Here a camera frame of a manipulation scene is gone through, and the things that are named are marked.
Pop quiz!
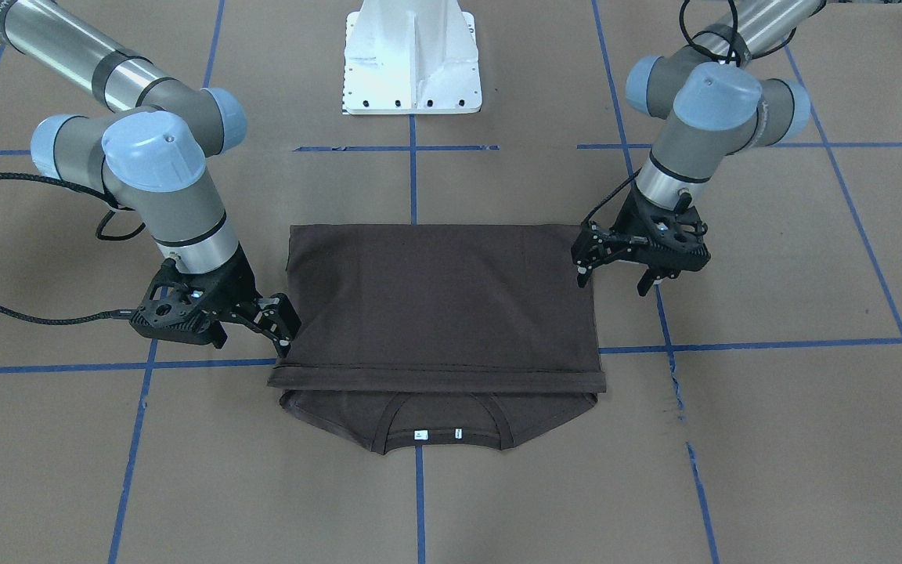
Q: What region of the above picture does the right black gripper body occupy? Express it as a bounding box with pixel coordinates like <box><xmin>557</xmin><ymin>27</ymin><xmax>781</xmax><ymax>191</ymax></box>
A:
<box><xmin>129</xmin><ymin>246</ymin><xmax>262</xmax><ymax>347</ymax></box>

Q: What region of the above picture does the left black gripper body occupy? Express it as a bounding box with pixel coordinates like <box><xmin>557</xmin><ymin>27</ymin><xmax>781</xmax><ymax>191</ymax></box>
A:
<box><xmin>588</xmin><ymin>179</ymin><xmax>711</xmax><ymax>275</ymax></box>

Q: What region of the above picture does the brown t-shirt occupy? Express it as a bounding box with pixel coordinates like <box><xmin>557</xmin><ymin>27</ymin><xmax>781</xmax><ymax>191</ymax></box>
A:
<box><xmin>266</xmin><ymin>224</ymin><xmax>606</xmax><ymax>454</ymax></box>

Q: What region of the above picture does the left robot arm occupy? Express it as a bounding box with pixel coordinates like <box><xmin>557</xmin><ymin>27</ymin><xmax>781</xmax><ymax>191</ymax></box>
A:
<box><xmin>572</xmin><ymin>1</ymin><xmax>824</xmax><ymax>295</ymax></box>

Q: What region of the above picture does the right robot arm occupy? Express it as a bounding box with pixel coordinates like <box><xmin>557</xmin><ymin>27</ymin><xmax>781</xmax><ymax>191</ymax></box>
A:
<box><xmin>0</xmin><ymin>1</ymin><xmax>301</xmax><ymax>358</ymax></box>

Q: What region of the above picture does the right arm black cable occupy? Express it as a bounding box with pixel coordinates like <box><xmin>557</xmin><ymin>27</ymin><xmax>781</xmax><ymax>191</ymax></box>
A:
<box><xmin>0</xmin><ymin>172</ymin><xmax>146</xmax><ymax>326</ymax></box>

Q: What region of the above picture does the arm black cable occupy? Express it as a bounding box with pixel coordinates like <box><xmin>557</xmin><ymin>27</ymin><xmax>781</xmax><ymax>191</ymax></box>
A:
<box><xmin>0</xmin><ymin>172</ymin><xmax>146</xmax><ymax>326</ymax></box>
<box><xmin>581</xmin><ymin>0</ymin><xmax>800</xmax><ymax>236</ymax></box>

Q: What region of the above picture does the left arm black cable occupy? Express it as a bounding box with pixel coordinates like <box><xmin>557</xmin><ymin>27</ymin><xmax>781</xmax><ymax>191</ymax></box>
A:
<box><xmin>581</xmin><ymin>0</ymin><xmax>800</xmax><ymax>236</ymax></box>

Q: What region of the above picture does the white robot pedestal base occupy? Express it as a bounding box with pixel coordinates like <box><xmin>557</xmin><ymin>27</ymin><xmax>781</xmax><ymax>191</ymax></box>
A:
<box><xmin>341</xmin><ymin>1</ymin><xmax>483</xmax><ymax>115</ymax></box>

